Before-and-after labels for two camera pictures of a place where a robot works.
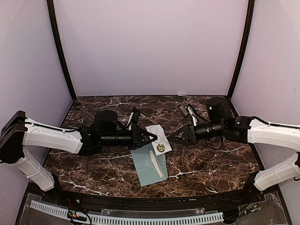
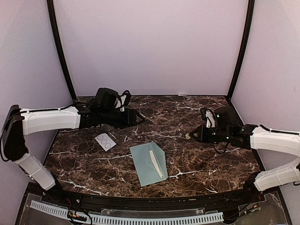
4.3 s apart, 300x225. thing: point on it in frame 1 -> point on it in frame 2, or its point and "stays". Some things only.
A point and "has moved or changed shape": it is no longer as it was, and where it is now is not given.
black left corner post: [51, 12] stays
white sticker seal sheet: [161, 145] has moved or changed shape
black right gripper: [189, 135] -> [202, 136]
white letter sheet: [155, 164] stays
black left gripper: [137, 139] -> [130, 119]
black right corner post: [240, 59] stays
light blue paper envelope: [151, 168] stays
